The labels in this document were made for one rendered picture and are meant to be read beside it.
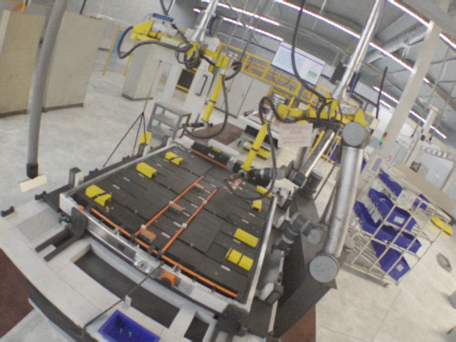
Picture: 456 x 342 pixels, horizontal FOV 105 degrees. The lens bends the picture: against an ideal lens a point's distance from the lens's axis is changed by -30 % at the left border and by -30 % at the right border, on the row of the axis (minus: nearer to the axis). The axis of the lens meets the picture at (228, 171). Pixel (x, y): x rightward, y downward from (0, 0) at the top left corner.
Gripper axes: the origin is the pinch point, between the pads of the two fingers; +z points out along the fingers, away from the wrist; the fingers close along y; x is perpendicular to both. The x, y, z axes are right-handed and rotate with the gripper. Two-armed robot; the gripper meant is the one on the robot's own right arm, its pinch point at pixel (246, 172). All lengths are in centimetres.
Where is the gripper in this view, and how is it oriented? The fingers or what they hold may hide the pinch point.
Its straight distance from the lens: 236.7
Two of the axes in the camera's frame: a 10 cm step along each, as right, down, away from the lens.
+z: -8.7, -0.2, 4.9
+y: 0.6, 9.9, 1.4
